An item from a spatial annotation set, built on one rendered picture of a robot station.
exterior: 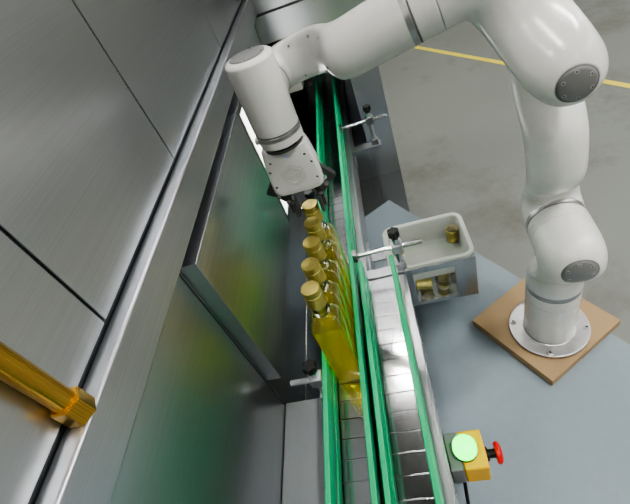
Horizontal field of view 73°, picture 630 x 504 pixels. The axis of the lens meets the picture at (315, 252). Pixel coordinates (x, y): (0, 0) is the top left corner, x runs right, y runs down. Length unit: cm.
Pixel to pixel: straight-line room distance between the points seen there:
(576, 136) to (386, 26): 36
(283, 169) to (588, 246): 58
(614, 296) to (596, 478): 133
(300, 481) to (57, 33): 78
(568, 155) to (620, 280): 166
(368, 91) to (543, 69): 112
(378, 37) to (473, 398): 89
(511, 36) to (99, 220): 57
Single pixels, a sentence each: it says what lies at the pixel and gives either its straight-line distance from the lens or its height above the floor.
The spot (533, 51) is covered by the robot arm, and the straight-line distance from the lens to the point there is 68.
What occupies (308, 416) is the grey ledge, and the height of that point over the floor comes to 105.
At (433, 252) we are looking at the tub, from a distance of 126.
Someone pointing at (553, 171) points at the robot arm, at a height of 133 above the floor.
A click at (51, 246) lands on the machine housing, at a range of 48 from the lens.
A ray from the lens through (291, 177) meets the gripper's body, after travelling 82.
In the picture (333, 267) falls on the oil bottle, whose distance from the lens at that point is 85.
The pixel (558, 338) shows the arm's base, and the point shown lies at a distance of 124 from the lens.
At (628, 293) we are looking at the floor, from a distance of 241.
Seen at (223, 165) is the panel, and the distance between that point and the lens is 83.
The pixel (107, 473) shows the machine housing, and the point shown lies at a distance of 46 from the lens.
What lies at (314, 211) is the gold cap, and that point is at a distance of 89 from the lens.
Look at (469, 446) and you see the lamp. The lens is 88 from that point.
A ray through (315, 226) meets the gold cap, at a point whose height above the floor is 133.
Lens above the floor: 185
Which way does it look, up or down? 42 degrees down
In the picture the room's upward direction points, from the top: 24 degrees counter-clockwise
